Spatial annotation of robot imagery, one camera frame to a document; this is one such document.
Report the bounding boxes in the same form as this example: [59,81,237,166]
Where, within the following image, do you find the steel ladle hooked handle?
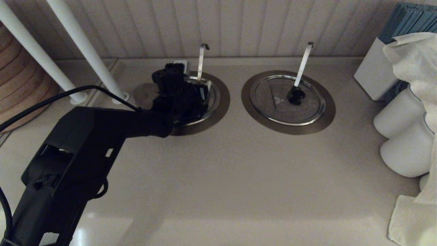
[197,43,210,81]
[294,42,314,88]

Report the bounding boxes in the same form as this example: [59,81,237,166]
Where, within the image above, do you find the white metal support pole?
[46,0,130,105]
[0,0,87,105]

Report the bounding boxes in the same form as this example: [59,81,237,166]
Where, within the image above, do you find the stacked wooden steamer baskets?
[0,22,60,134]

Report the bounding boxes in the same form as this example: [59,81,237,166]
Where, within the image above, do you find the white box holder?
[354,37,400,101]

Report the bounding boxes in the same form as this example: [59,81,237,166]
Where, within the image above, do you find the white woven cloth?
[382,32,437,246]

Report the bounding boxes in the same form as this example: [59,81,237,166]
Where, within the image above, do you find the long black arm cable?
[0,85,143,133]

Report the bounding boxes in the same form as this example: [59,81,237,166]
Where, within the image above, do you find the thin black cable loop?
[91,178,109,199]

